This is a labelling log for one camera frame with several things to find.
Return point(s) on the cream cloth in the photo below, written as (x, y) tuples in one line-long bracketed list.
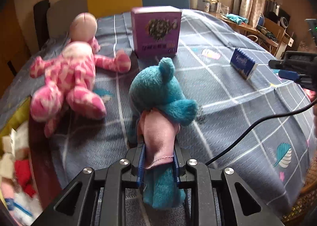
[(17, 142)]

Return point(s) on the teal plush bear pink scarf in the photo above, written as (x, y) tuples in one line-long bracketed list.
[(161, 108)]

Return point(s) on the white fluffy cloth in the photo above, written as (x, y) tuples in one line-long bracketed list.
[(26, 208)]

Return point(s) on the blue tissue pack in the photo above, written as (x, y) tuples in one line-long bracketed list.
[(243, 63)]

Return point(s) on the wooden side desk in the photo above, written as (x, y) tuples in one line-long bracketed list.
[(248, 31)]

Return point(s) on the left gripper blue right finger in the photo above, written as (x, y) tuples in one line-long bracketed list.
[(195, 176)]

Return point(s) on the pink giraffe plush toy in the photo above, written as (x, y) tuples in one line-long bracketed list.
[(70, 77)]

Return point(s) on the gold metal tray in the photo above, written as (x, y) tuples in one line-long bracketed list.
[(20, 115)]

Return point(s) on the pink microfiber towel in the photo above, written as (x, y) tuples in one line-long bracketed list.
[(7, 190)]

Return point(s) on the black rolled mat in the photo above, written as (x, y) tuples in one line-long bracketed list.
[(40, 10)]

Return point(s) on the wooden chair with items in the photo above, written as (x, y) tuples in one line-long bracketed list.
[(272, 35)]

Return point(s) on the grey plaid bed cover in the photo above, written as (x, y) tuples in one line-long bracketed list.
[(253, 183)]

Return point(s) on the red plush toy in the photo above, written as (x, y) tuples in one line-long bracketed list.
[(24, 176)]

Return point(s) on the white tin canister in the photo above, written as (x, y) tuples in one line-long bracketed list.
[(203, 5)]

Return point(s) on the teal object on desk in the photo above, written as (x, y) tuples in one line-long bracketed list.
[(237, 19)]

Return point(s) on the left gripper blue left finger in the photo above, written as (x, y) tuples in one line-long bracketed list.
[(125, 173)]

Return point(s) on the purple cardboard box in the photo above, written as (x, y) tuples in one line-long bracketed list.
[(155, 30)]

